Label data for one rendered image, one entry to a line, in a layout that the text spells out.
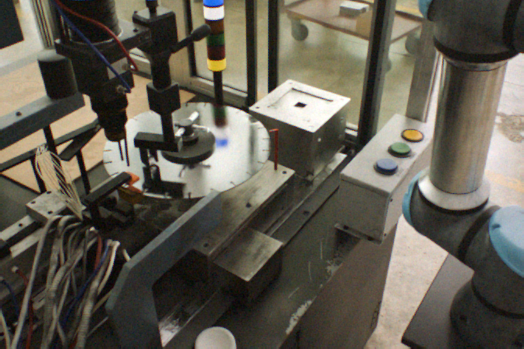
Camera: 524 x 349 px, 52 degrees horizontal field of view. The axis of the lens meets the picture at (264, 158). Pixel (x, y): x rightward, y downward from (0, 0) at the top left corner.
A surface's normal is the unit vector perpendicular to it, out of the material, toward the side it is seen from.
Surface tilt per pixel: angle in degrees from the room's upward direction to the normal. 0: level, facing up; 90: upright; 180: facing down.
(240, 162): 0
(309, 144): 90
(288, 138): 90
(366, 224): 90
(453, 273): 0
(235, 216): 0
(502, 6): 84
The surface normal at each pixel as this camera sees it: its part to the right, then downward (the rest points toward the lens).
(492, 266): -0.82, 0.28
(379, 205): -0.57, 0.49
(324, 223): 0.00, -0.81
